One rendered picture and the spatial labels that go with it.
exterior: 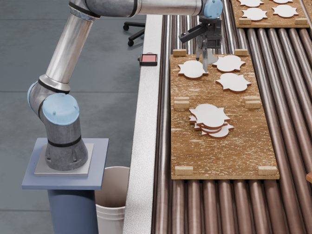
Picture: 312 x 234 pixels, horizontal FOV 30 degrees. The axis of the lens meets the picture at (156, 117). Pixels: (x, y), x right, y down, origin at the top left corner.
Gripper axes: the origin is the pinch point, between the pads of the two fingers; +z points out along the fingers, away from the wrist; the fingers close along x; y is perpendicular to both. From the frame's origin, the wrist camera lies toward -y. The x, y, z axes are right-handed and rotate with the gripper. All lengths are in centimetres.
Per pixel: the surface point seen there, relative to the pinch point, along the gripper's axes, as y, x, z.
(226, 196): -5, -65, 21
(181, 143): -14.6, -38.0, 14.9
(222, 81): 9.1, -2.5, 5.2
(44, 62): -68, 217, 66
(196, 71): 0.3, 6.7, 4.2
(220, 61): 12.3, 13.5, 2.0
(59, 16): -56, 299, 50
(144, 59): -18.9, 24.9, 4.0
